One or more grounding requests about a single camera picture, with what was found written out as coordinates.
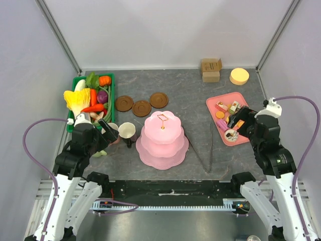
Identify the pink dessert tray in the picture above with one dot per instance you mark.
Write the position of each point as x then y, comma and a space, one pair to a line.
227, 99

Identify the pink striped cake slice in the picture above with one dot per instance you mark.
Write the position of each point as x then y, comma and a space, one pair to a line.
222, 125

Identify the brown saucer right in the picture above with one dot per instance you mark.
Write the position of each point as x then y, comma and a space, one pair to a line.
158, 100

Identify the green white cake slice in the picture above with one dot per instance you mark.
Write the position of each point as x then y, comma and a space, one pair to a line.
234, 107

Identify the brown saucer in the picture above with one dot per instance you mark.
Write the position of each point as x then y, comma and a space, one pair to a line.
158, 100
124, 103
141, 108

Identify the toy green beans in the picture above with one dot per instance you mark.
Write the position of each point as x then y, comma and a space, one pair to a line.
107, 118

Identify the green vegetable crate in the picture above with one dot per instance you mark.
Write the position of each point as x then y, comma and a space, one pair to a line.
95, 116

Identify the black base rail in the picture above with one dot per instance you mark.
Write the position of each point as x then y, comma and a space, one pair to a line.
212, 188

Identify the pink three-tier cake stand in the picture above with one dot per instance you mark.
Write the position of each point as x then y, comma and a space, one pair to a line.
162, 143

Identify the toy pumpkin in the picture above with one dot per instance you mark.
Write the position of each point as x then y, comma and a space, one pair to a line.
105, 81

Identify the toy green leaf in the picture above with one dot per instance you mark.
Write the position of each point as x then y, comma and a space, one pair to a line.
92, 81

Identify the brown saucer left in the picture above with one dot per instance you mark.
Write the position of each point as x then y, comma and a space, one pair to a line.
124, 103

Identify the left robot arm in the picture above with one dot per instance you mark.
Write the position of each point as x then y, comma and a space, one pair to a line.
62, 217

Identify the green mug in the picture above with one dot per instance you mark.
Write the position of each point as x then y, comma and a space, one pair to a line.
99, 154

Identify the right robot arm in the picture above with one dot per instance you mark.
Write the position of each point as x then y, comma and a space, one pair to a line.
289, 221

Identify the white chocolate drizzle donut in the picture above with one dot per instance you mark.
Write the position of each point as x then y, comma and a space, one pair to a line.
231, 135

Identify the toy purple onion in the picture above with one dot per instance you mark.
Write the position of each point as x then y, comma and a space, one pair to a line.
102, 97

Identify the red layered cake slice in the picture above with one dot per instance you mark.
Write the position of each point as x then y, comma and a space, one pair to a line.
221, 107

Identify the toy white radish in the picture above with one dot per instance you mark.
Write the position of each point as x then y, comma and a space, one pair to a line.
81, 84

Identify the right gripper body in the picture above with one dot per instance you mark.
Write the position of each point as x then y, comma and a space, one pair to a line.
248, 115

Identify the pink mug white inside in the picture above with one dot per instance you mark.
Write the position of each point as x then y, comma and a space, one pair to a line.
114, 126

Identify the black mug white inside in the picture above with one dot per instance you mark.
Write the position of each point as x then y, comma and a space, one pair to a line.
127, 131

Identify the brown saucer middle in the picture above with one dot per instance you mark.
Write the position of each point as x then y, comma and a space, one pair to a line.
141, 108

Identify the toy napa cabbage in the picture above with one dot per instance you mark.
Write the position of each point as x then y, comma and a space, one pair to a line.
77, 101

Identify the cardboard box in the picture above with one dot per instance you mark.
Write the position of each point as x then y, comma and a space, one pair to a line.
210, 69

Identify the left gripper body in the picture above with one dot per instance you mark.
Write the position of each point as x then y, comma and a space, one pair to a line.
100, 142

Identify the round biscuit left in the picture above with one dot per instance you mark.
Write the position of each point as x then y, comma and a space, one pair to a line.
219, 115

